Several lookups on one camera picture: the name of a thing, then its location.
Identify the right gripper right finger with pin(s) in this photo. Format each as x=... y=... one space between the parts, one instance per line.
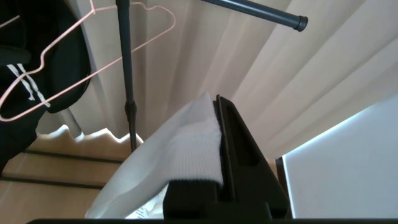
x=255 y=180

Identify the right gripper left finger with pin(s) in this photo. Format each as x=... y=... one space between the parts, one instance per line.
x=189 y=196

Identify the white garment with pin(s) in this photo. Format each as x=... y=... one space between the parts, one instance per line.
x=149 y=174

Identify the black knitted garment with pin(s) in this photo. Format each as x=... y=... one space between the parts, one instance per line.
x=68 y=62

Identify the black clothes rack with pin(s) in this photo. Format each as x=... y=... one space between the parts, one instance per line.
x=126 y=62

